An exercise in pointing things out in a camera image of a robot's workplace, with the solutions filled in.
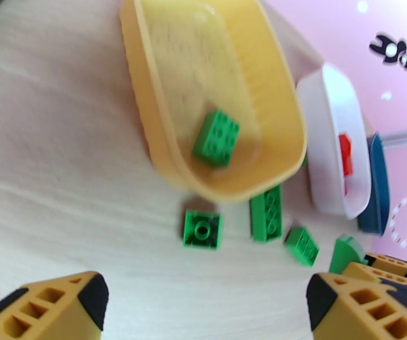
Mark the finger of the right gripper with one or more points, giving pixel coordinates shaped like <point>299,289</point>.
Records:
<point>391,261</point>
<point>366,272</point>

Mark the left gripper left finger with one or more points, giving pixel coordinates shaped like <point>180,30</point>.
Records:
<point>47,310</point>

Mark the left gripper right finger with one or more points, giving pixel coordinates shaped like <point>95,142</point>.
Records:
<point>366,310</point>

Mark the red lego brick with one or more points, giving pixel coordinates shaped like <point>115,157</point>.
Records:
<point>345,155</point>

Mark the small green lego brick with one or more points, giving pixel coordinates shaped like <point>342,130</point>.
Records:
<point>301,247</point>

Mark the dark teal plastic bin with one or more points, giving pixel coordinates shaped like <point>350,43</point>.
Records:
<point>380,179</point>

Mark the long green lego brick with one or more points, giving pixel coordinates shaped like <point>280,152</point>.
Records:
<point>265,215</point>

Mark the white plastic bin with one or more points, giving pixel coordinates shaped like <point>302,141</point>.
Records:
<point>317,119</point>

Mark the small square green lego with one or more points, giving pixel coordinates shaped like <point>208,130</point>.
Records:
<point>203,229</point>

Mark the yellow plastic bin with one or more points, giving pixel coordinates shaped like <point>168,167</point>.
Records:
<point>189,66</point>

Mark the black bear wall sticker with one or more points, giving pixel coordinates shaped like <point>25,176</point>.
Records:
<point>384,48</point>

